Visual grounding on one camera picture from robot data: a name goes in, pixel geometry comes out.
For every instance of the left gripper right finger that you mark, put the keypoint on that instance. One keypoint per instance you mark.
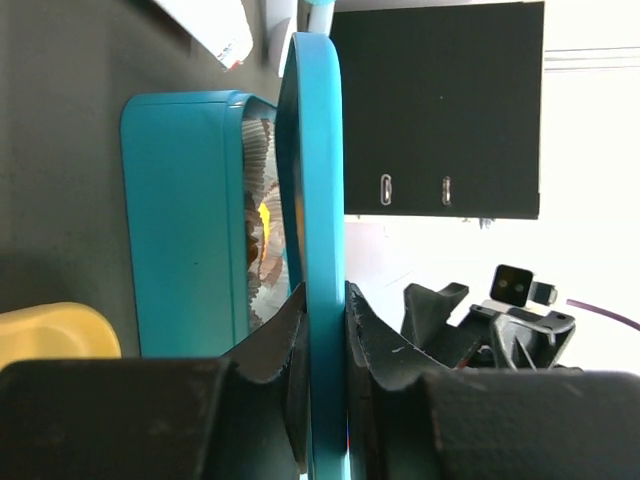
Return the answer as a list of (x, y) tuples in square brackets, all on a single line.
[(410, 418)]

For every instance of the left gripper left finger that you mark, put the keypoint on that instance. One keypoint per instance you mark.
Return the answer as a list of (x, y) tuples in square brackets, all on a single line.
[(243, 415)]

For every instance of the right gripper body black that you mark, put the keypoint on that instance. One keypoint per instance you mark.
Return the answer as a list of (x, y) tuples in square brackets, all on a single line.
[(517, 339)]

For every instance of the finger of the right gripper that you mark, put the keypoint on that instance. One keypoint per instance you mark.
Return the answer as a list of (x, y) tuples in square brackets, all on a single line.
[(425, 324)]

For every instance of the teal tin lid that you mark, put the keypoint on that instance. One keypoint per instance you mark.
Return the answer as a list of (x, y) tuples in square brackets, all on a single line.
[(309, 151)]

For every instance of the teal cookie tin box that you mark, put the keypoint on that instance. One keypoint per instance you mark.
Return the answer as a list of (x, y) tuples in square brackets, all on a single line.
[(196, 167)]

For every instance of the yellow plastic tray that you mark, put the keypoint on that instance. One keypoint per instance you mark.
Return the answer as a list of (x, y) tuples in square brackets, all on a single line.
[(64, 330)]

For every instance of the black ring binder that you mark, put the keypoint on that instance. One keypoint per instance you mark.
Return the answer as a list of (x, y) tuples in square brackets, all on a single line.
[(441, 110)]

